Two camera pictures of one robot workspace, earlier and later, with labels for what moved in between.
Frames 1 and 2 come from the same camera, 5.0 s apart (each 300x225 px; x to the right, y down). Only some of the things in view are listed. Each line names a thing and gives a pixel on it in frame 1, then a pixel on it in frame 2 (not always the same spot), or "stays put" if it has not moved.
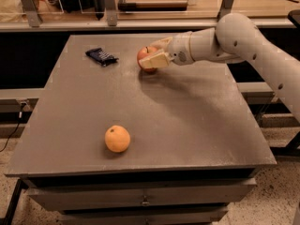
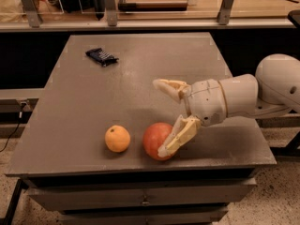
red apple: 142,52 to 155,136
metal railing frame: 112,22 stays put
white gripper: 179,51 to 204,101
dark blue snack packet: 102,56 stays put
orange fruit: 117,138 stays put
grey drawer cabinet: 110,143 stays put
